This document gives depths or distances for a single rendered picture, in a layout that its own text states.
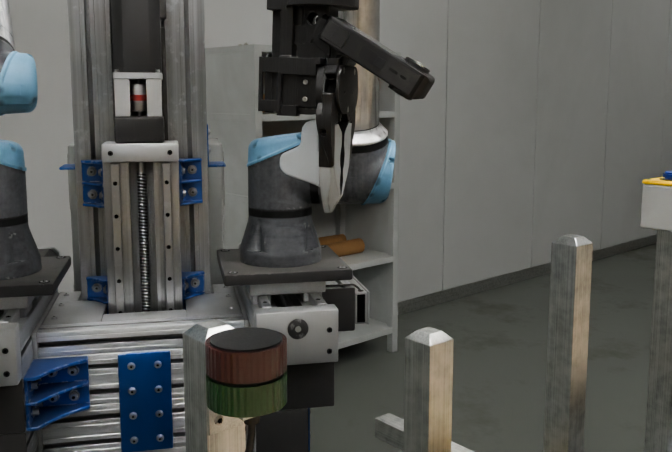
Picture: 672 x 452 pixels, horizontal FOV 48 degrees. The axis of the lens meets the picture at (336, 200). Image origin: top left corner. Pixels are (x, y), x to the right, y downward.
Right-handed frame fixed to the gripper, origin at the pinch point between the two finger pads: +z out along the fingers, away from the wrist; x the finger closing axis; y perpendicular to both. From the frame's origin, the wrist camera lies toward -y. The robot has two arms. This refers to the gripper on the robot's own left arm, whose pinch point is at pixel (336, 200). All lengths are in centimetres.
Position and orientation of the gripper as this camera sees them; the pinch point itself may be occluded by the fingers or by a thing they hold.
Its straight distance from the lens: 76.0
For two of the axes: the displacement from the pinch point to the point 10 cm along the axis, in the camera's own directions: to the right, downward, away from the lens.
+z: -0.4, 9.9, 1.5
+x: -2.8, 1.4, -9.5
